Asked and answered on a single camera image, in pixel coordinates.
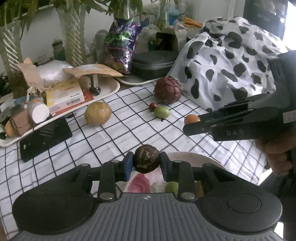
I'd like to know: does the right woven plant vase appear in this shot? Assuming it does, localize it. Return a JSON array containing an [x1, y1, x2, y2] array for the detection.
[[56, 4, 87, 67]]

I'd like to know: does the orange tomato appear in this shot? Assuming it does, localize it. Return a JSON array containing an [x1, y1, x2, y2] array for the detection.
[[195, 181, 204, 197], [184, 114, 200, 125]]

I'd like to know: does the cow print blanket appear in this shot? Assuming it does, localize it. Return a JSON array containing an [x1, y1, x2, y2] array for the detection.
[[168, 16, 288, 112]]

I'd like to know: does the black grid tablecloth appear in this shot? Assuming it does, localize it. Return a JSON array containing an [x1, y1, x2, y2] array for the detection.
[[1, 83, 266, 240]]

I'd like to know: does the woven plant vase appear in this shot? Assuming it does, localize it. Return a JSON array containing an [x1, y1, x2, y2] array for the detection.
[[56, 4, 87, 67], [1, 21, 27, 98]]

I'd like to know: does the yellow white box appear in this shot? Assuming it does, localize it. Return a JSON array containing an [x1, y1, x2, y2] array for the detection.
[[46, 78, 84, 113]]

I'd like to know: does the white tray right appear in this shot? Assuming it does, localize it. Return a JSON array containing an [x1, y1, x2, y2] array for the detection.
[[114, 75, 159, 86]]

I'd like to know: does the round yellow-brown fruit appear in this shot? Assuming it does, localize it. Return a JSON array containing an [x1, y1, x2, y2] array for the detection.
[[84, 102, 112, 126]]

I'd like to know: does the white floral plate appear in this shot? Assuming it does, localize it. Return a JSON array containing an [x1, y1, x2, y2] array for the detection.
[[115, 151, 228, 194]]

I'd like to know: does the dark purple tomato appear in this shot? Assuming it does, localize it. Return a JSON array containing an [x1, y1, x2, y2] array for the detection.
[[133, 144, 160, 174]]

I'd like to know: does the brown paper envelope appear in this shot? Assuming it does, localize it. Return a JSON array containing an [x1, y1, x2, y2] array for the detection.
[[63, 64, 123, 78]]

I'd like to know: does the white tray left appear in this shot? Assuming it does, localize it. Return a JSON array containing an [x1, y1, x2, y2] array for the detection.
[[1, 77, 120, 148]]

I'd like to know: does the crumpled brown paper bag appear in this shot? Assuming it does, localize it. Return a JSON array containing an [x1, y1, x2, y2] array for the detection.
[[16, 57, 45, 93]]

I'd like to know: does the purple snack bag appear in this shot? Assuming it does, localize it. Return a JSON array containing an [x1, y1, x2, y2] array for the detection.
[[98, 18, 139, 75]]

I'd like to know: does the green tomato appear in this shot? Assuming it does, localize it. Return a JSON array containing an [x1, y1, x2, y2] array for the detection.
[[154, 106, 170, 119], [165, 182, 179, 195]]

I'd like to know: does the white tray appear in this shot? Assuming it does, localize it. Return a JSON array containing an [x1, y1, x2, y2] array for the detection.
[[114, 75, 159, 86], [1, 77, 120, 148]]

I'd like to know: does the right hand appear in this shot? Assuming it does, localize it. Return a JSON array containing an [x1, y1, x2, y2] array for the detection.
[[255, 128, 295, 176]]

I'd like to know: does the black ribbed device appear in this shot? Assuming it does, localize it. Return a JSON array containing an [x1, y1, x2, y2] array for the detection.
[[20, 118, 72, 162]]

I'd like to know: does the small brown cardboard box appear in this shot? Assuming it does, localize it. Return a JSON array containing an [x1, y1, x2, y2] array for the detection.
[[10, 109, 33, 137]]

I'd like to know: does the small dark red tomato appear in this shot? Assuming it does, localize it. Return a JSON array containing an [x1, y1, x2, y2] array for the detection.
[[149, 103, 158, 112]]

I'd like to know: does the white cylinder container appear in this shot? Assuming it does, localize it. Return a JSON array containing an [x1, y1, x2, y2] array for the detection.
[[27, 99, 50, 124]]

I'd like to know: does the purple-red dragon fruit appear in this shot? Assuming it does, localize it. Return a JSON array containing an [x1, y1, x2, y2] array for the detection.
[[154, 77, 182, 104]]

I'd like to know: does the left woven plant vase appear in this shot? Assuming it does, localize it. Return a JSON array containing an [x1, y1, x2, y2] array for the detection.
[[1, 21, 27, 98]]

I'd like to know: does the black zip case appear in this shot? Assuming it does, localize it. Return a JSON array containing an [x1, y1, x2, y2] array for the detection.
[[131, 50, 179, 80]]

